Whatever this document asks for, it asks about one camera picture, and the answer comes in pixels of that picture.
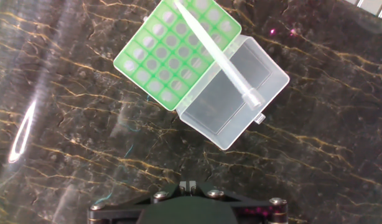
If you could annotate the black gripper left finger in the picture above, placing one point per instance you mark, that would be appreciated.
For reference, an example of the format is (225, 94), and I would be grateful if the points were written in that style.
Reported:
(116, 214)

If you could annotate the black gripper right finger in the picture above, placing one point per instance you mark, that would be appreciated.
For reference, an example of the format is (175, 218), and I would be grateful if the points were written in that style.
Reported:
(259, 214)

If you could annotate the large translucent pipette tip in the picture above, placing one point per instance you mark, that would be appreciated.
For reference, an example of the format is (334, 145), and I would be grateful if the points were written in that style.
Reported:
(209, 43)

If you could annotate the green pipette tip holder box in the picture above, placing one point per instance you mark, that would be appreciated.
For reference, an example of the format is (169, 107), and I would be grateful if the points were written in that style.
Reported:
(153, 46)

